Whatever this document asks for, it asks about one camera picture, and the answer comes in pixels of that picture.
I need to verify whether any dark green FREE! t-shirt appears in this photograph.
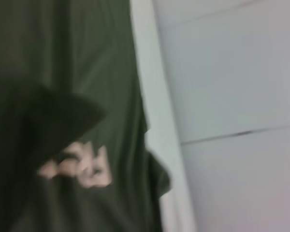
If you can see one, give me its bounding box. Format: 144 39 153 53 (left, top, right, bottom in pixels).
0 0 173 232

